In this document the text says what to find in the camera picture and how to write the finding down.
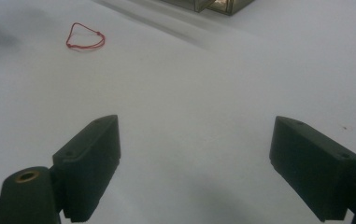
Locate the red string loop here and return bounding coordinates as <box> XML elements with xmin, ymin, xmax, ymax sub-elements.
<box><xmin>65</xmin><ymin>21</ymin><xmax>107</xmax><ymax>50</ymax></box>

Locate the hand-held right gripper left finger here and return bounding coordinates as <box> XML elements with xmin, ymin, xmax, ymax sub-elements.
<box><xmin>51</xmin><ymin>114</ymin><xmax>121</xmax><ymax>224</ymax></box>

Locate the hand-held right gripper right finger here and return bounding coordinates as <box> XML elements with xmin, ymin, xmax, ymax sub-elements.
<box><xmin>268</xmin><ymin>116</ymin><xmax>356</xmax><ymax>223</ymax></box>

